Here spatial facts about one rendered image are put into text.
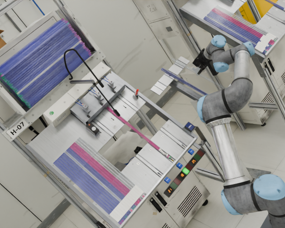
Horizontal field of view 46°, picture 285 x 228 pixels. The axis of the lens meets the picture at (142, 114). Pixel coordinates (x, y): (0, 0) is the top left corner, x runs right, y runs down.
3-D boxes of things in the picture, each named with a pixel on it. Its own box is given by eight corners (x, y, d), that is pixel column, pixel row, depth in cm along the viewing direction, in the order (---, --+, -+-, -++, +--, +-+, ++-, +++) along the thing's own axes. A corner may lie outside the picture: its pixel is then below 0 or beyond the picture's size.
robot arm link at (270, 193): (296, 213, 131) (283, 191, 125) (262, 218, 138) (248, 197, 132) (293, 189, 140) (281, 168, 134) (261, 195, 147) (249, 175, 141)
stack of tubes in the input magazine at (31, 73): (92, 54, 206) (65, 16, 195) (29, 109, 187) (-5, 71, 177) (85, 55, 216) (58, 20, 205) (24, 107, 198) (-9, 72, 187)
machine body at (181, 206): (214, 198, 252) (173, 140, 227) (155, 277, 227) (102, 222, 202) (163, 178, 306) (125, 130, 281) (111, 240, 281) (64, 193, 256)
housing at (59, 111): (111, 80, 219) (111, 68, 207) (56, 132, 202) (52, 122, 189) (103, 73, 222) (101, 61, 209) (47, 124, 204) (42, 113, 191)
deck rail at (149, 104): (196, 140, 202) (198, 136, 196) (194, 142, 201) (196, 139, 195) (109, 74, 220) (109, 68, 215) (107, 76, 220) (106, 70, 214)
